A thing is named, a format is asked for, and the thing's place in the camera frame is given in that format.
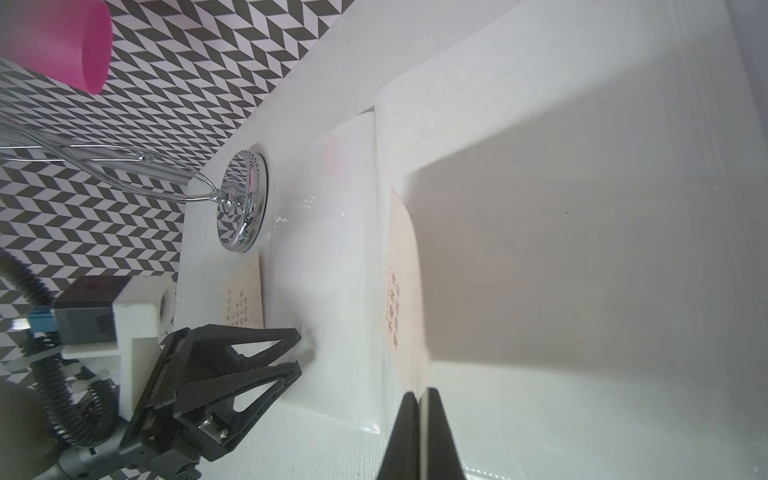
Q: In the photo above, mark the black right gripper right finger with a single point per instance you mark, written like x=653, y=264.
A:
x=439, y=456

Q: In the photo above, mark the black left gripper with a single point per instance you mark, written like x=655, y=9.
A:
x=182, y=415

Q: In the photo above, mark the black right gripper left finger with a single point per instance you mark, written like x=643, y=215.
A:
x=401, y=460

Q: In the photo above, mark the pale pink card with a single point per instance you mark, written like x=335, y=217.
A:
x=403, y=317

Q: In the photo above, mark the white photo album bicycle cover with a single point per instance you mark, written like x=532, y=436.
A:
x=587, y=182

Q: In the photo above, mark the beige calendar card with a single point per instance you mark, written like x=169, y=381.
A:
x=243, y=305

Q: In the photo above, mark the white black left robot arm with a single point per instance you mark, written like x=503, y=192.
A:
x=81, y=405

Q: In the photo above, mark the pink plastic cup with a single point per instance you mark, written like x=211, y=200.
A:
x=67, y=41

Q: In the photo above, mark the chrome wire cup stand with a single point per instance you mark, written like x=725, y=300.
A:
x=241, y=196

